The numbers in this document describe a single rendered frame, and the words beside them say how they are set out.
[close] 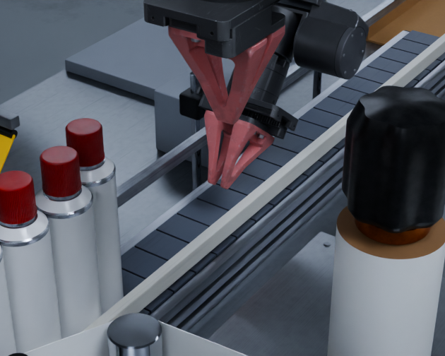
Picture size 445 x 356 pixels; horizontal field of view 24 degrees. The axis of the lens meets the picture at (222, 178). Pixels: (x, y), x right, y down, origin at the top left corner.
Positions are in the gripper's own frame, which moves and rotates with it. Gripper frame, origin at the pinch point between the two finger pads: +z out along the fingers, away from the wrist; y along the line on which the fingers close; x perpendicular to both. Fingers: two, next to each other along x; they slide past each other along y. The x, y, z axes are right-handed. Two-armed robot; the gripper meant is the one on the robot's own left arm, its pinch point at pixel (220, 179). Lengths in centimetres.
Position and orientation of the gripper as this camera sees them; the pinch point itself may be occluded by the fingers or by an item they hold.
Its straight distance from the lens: 112.7
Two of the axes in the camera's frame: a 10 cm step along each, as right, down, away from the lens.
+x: 4.3, 1.9, 8.8
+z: -3.5, 9.4, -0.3
